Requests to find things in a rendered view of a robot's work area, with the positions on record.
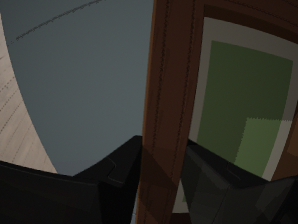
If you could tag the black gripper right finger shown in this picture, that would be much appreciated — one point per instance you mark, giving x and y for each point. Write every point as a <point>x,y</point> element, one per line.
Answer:
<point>217,192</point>

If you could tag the brown wooden picture frame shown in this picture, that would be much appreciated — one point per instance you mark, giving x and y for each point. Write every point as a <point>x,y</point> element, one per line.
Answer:
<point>224,74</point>

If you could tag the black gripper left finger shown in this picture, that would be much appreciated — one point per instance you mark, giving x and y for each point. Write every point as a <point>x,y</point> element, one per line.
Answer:
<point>102,194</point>

